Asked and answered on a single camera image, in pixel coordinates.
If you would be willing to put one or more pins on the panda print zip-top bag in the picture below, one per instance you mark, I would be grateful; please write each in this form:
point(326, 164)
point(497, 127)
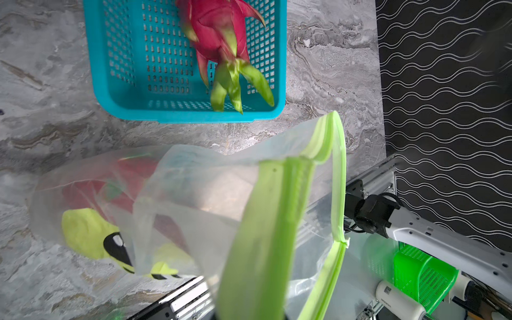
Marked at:
point(263, 226)

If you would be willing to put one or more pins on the pink dragon fruit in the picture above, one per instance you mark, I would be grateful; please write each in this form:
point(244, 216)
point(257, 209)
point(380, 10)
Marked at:
point(99, 195)
point(216, 29)

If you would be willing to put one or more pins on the teal plastic basket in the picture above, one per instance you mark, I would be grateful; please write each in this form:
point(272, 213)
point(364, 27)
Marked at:
point(145, 69)

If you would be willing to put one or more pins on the white cylinder bottle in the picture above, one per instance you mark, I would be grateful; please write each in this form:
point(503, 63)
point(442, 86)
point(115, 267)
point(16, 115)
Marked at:
point(400, 304)

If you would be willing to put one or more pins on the green mesh basket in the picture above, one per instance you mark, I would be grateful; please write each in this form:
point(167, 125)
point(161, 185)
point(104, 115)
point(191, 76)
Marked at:
point(422, 277)

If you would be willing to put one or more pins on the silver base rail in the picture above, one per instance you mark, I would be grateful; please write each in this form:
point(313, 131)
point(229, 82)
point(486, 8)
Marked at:
point(192, 300)

